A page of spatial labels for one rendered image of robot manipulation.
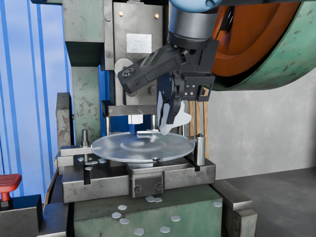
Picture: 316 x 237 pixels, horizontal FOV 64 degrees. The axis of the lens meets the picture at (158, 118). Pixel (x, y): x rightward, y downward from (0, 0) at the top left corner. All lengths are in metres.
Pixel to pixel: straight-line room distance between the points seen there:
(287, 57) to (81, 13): 0.52
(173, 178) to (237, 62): 0.43
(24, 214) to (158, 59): 0.43
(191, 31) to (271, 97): 2.21
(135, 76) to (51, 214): 0.43
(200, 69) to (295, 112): 2.38
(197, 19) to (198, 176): 0.51
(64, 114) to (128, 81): 0.68
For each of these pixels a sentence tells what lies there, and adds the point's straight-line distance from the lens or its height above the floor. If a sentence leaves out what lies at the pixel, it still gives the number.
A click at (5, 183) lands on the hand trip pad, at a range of 0.62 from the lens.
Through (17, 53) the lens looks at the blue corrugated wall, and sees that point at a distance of 1.97.
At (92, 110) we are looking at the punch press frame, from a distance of 0.99.
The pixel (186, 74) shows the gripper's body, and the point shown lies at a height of 0.98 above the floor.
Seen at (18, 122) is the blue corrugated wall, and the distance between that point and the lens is 2.01.
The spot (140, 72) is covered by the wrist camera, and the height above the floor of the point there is 0.98.
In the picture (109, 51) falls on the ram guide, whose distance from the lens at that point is 0.69.
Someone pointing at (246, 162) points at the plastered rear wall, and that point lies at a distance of 2.58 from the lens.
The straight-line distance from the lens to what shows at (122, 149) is 0.69.
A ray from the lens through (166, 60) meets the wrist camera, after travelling 0.43.
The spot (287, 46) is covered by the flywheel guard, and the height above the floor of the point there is 1.05.
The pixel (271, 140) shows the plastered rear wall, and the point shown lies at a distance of 2.69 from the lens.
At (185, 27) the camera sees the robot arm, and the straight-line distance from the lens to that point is 0.41.
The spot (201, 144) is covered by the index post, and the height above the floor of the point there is 0.77.
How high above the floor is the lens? 0.99
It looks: 10 degrees down
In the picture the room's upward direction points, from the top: straight up
